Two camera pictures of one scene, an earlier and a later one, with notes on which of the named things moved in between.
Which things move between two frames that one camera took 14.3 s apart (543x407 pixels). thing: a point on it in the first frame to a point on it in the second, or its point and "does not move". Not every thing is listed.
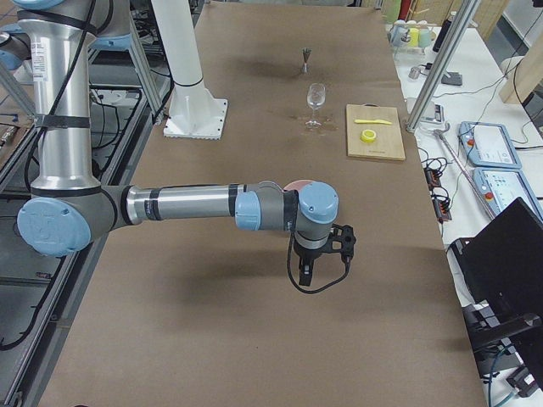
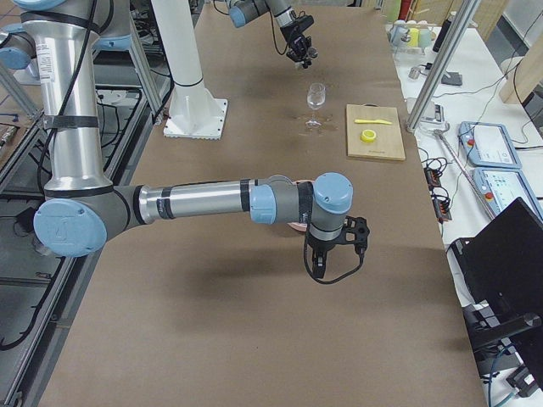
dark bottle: (440, 36) does not move
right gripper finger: (305, 268) to (319, 261)
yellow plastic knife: (377, 121) does not move
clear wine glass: (316, 99) does not move
